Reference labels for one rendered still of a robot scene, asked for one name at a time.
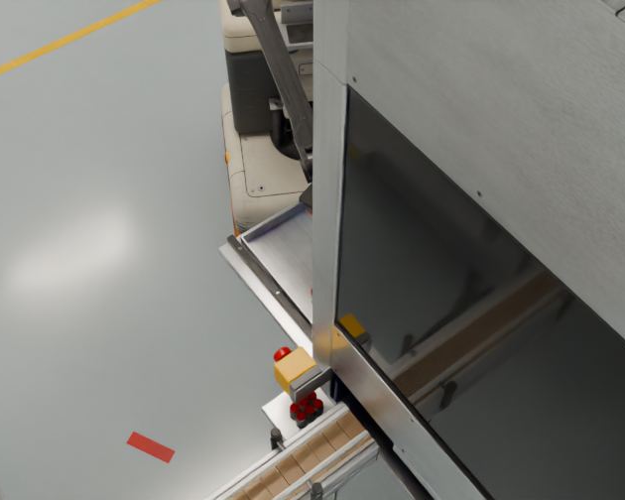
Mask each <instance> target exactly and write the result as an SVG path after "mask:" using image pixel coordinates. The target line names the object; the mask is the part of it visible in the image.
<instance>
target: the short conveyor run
mask: <svg viewBox="0 0 625 500"><path fill-rule="evenodd" d="M325 438H326V439H327V440H326V439H325ZM270 441H271V449H272V451H271V452H269V453H268V454H266V455H265V456H264V457H262V458H261V459H259V460H258V461H257V462H255V463H254V464H252V465H251V466H250V467H248V468H247V469H245V470H244V471H243V472H241V473H240V474H239V475H237V476H236V477H234V478H233V479H232V480H230V481H229V482H227V483H226V484H225V485H223V486H222V487H220V488H219V489H218V490H216V491H215V492H214V493H212V494H211V495H209V496H208V497H207V498H205V499H204V500H325V499H326V498H327V497H329V496H330V495H331V494H333V493H334V492H335V491H337V490H338V489H339V488H340V487H342V486H343V485H344V484H346V483H347V482H348V481H350V480H351V479H352V478H354V477H355V476H356V475H357V474H359V473H360V472H361V471H363V470H364V469H365V468H367V467H368V466H369V465H371V464H372V463H373V462H374V461H376V460H377V458H378V454H379V449H380V446H379V445H378V443H377V442H376V441H375V439H374V438H373V437H372V436H371V435H370V434H369V433H368V431H367V430H365V429H364V427H363V426H362V425H361V424H360V423H359V421H358V420H357V419H356V418H355V416H354V415H353V414H352V413H351V412H350V410H349V408H348V407H347V406H346V405H345V404H344V403H343V402H342V401H340V402H339V403H338V404H336V405H335V406H333V407H332V408H331V409H329V410H328V411H327V412H325V413H324V414H322V415H321V416H320V417H318V418H317V419H315V420H314V421H313V422H311V423H310V424H308V425H307V426H306V427H304V428H303V429H302V430H300V431H299V432H297V433H296V434H295V435H293V436H292V437H290V438H289V439H287V440H286V441H284V442H283V437H282V434H281V430H280V429H278V428H273V429H271V437H270ZM277 469H278V470H277Z"/></svg>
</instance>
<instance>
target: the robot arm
mask: <svg viewBox="0 0 625 500"><path fill-rule="evenodd" d="M239 1H241V0H226V2H227V5H228V7H229V10H230V12H231V15H232V16H234V15H236V14H239V13H241V12H243V14H245V16H246V17H247V19H248V20H249V22H250V23H251V25H252V27H253V29H254V31H255V34H256V36H257V39H258V41H259V44H260V46H261V49H262V51H263V54H264V56H265V59H266V61H267V64H268V66H269V69H270V71H271V74H272V76H273V78H274V80H275V83H276V85H277V88H278V90H279V93H280V95H281V98H282V100H283V103H284V105H285V108H286V110H287V113H288V115H289V118H290V121H291V125H292V129H293V135H294V141H295V144H296V146H297V149H298V151H299V153H300V156H301V159H299V162H300V164H301V167H302V170H303V173H304V175H305V177H306V181H307V182H308V184H310V185H309V186H308V187H307V189H306V190H305V191H304V192H303V193H302V194H301V195H300V196H299V202H303V206H304V209H305V211H306V212H307V213H308V214H309V215H310V216H313V148H312V149H309V150H307V151H305V148H307V147H309V146H312V145H313V111H312V109H311V106H310V104H309V101H308V99H307V96H306V94H305V91H304V89H303V86H302V84H301V81H300V79H299V76H298V74H297V71H296V69H295V66H294V64H293V61H292V59H291V56H290V54H289V51H288V49H287V46H286V44H285V41H284V39H283V36H282V34H281V31H280V28H279V26H278V23H277V20H276V17H275V13H274V9H273V3H272V0H244V1H242V2H240V3H239Z"/></svg>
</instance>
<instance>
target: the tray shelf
mask: <svg viewBox="0 0 625 500"><path fill-rule="evenodd" d="M297 203H299V201H296V202H295V203H293V204H291V205H290V206H288V207H286V208H285V209H283V210H281V211H280V212H278V213H276V214H275V215H273V216H271V217H269V218H268V219H266V220H264V221H263V222H261V223H259V224H258V225H256V226H254V227H253V228H251V229H249V230H248V231H246V232H244V233H243V234H241V235H239V236H238V237H236V239H237V240H238V241H239V242H240V243H241V239H240V236H242V235H244V234H245V233H247V232H249V231H251V230H252V229H254V228H256V227H257V226H259V225H261V224H263V223H264V222H266V221H268V220H269V219H271V218H273V217H275V216H276V215H278V214H280V213H281V212H283V211H285V210H287V209H288V208H290V207H292V206H293V205H295V204H297ZM218 251H219V254H220V255H221V256H222V258H223V259H224V260H225V261H226V262H227V264H228V265H229V266H230V267H231V269H232V270H233V271H234V272H235V273H236V275H237V276H238V277H239V278H240V280H241V281H242V282H243V283H244V284H245V286H246V287H247V288H248V289H249V291H250V292H251V293H252V294H253V295H254V297H255V298H256V299H257V300H258V302H259V303H260V304H261V305H262V306H263V308H264V309H265V310H266V311H267V313H268V314H269V315H270V316H271V317H272V319H273V320H274V321H275V322H276V324H277V325H278V326H279V327H280V328H281V330H282V331H283V332H284V333H285V335H286V336H287V337H288V338H289V339H290V341H291V342H292V343H293V344H294V346H295V347H296V348H298V347H300V346H302V347H303V348H304V349H305V350H306V351H307V353H308V354H309V355H310V356H311V357H312V358H313V344H312V343H311V341H310V340H309V339H308V338H307V337H306V335H305V334H304V333H303V332H302V331H301V329H300V328H299V327H298V326H297V325H296V323H295V322H294V321H293V320H292V319H291V317H290V316H289V315H288V314H287V313H286V312H285V310H284V309H283V308H282V307H281V306H280V304H279V303H278V302H277V301H276V300H275V298H274V297H273V296H272V295H271V294H270V292H269V291H268V290H267V289H266V288H265V286H264V285H263V284H262V283H261V282H260V280H259V279H258V278H257V277H256V276H255V274H254V273H253V272H252V271H251V270H250V268H249V267H248V266H247V265H246V264H245V262H244V261H243V260H242V259H241V258H240V256H239V255H238V254H237V253H236V252H235V250H234V249H233V248H232V247H231V246H230V244H229V243H226V244H224V245H223V246H221V247H219V248H218Z"/></svg>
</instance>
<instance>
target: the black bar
mask: <svg viewBox="0 0 625 500"><path fill-rule="evenodd" d="M227 242H228V243H229V244H230V246H231V247H232V248H233V249H234V250H235V252H236V253H237V254H238V255H239V256H240V258H241V259H242V260H243V261H244V262H245V264H246V265H247V266H248V267H249V268H250V270H251V271H252V272H253V273H254V274H255V276H256V277H257V278H258V279H259V280H260V282H261V283H262V284H263V285H264V286H265V288H266V289H267V290H268V291H269V292H270V294H271V295H272V296H273V297H274V298H275V300H276V301H277V302H278V303H279V304H280V306H281V307H282V308H283V309H284V310H285V312H286V313H287V314H288V315H289V316H290V317H291V319H292V320H293V321H294V322H295V323H296V325H297V326H298V327H299V328H300V329H301V331H302V332H303V333H304V334H305V335H306V337H307V338H308V339H309V340H310V341H311V343H313V329H312V328H311V326H310V325H309V324H308V323H307V322H306V321H305V319H304V318H303V317H302V316H301V315H300V313H299V312H298V311H297V310H296V309H295V307H294V306H293V305H292V304H291V303H290V302H289V300H288V299H287V298H286V297H285V296H284V294H283V293H282V292H281V291H280V290H279V289H278V287H277V286H276V285H275V284H274V283H273V281H272V280H271V279H270V278H269V277H268V275H267V274H266V273H265V272H264V271H263V270H262V268H261V267H260V266H259V265H258V264H257V262H256V261H255V260H254V259H253V258H252V257H251V255H250V254H249V253H248V252H247V251H246V249H245V248H244V247H243V246H242V245H241V243H240V242H239V241H238V240H237V239H236V238H235V236H234V235H233V234H232V235H230V236H228V237H227Z"/></svg>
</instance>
